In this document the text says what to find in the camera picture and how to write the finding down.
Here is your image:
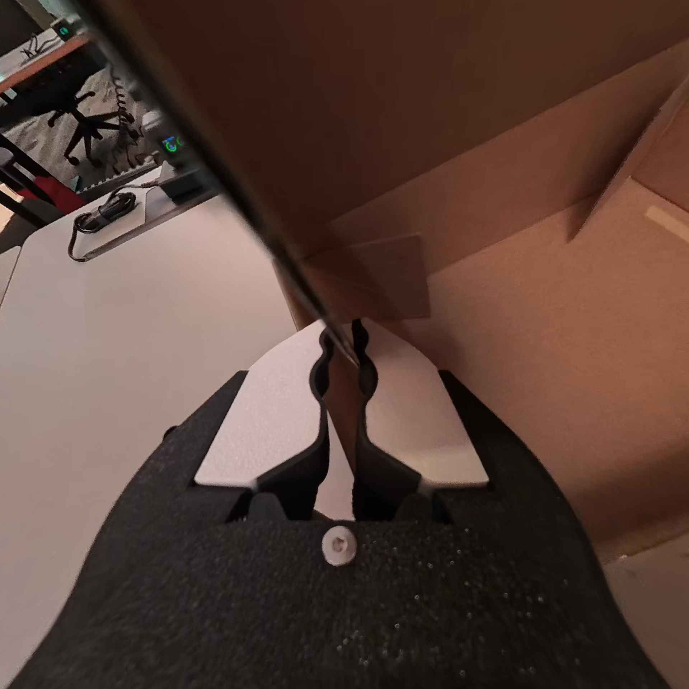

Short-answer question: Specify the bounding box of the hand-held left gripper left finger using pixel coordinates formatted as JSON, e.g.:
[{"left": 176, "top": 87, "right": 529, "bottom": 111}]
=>
[{"left": 193, "top": 323, "right": 336, "bottom": 520}]

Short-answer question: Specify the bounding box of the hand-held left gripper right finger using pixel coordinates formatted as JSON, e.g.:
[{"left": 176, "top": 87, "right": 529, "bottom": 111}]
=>
[{"left": 351, "top": 319, "right": 491, "bottom": 520}]

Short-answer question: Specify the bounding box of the brown cardboard box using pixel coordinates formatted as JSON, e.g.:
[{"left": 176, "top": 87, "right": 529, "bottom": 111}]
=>
[{"left": 78, "top": 0, "right": 689, "bottom": 563}]

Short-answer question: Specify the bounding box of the black device with green display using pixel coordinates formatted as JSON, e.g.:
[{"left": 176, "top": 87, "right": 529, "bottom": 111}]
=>
[{"left": 160, "top": 125, "right": 217, "bottom": 201}]

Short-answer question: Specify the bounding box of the red fabric item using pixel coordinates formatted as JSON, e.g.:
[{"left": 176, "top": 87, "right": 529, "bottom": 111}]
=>
[{"left": 20, "top": 175, "right": 87, "bottom": 215}]

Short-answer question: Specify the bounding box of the black office chair base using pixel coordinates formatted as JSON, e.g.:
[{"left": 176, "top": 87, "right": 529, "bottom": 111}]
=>
[{"left": 47, "top": 90, "right": 123, "bottom": 165}]

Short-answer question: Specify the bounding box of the desk with wooden edge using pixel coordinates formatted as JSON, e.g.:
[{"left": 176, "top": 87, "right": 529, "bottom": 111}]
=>
[{"left": 0, "top": 32, "right": 93, "bottom": 97}]

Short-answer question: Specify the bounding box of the black bundled cable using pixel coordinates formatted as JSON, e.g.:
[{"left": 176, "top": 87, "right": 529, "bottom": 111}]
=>
[{"left": 67, "top": 191, "right": 139, "bottom": 264}]

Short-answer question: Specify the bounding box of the black coiled cable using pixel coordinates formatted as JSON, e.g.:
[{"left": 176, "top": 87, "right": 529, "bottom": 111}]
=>
[{"left": 109, "top": 64, "right": 136, "bottom": 142}]

